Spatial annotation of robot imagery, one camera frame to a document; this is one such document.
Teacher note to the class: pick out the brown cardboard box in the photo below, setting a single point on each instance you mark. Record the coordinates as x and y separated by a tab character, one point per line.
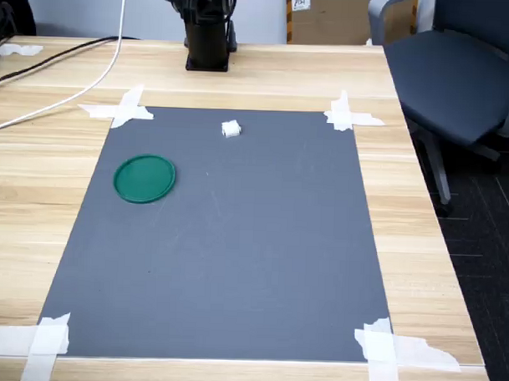
340	22

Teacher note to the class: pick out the small white plastic terminal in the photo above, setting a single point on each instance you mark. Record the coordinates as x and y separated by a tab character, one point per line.
230	128

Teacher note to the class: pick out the crumpled white tape scrap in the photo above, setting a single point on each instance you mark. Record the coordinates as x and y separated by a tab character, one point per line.
17	49

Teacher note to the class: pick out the round green lid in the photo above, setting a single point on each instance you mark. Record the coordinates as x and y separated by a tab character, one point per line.
144	179

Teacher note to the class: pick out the dark grey mat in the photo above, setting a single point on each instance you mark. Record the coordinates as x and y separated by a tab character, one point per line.
236	240

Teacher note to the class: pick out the white masking tape strip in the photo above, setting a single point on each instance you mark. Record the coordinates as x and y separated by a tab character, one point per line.
382	374
424	353
342	106
43	358
7	338
367	118
130	102
98	110

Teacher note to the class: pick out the grey-blue office chair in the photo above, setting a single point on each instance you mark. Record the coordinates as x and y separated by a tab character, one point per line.
450	80

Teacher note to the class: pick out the white paper label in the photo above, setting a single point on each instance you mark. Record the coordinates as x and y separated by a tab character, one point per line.
301	0

